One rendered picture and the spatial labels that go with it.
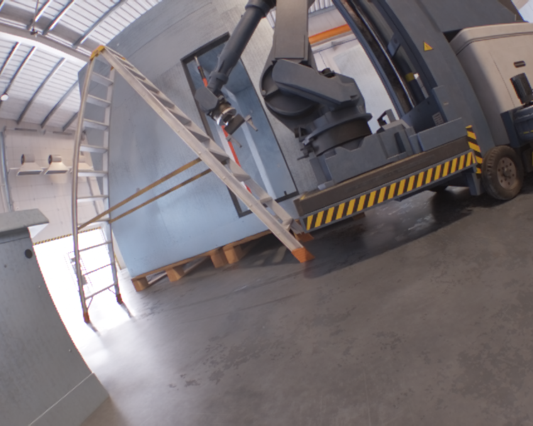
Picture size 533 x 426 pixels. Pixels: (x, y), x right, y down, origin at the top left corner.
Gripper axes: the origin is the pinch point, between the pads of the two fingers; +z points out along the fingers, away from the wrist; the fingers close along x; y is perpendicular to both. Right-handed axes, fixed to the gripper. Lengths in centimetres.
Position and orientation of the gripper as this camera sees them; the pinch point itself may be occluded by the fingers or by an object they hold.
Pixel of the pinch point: (246, 136)
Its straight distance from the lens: 151.1
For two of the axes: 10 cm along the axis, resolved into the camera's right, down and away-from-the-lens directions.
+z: 6.8, 7.3, -0.5
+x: -7.1, 6.7, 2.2
